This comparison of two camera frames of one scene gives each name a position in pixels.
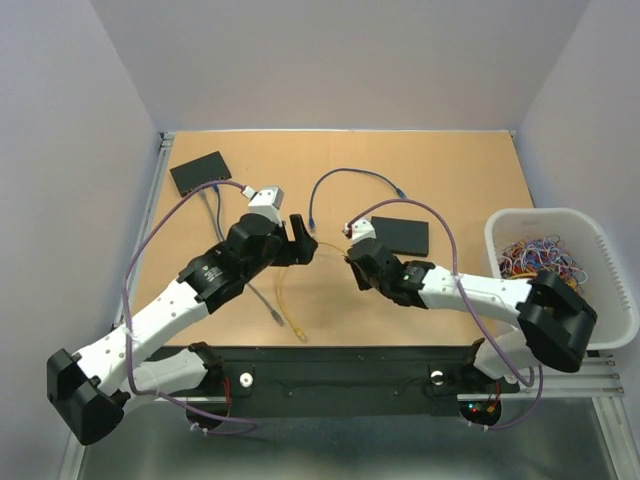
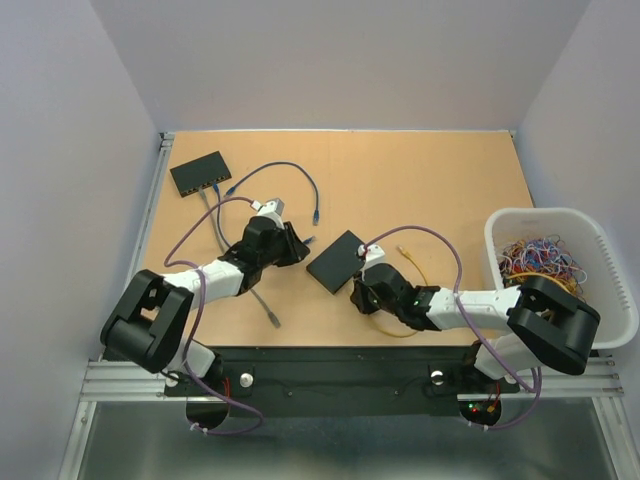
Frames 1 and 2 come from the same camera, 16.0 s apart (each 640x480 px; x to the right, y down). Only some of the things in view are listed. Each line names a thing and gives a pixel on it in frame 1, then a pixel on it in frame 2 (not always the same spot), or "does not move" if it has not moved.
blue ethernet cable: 216,189 does not move
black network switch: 403,236 to 338,264
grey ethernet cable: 272,313 does not move
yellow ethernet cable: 295,326 to 427,286
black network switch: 193,174 does not move
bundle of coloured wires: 523,258 does not move
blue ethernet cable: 311,222 to 316,207
